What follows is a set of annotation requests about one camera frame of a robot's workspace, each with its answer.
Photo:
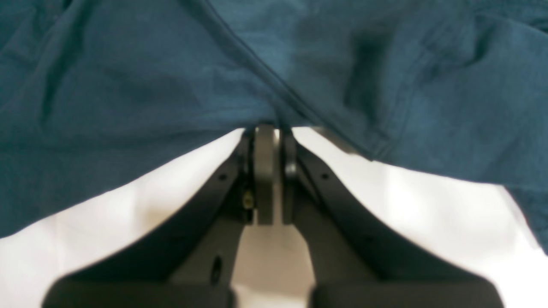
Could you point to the right gripper black image-right right finger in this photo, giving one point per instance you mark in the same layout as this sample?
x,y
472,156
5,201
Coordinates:
x,y
358,261

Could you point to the right gripper black image-right left finger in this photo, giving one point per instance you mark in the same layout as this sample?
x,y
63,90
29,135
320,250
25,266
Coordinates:
x,y
187,261

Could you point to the dark teal T-shirt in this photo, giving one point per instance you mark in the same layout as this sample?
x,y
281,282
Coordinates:
x,y
97,93

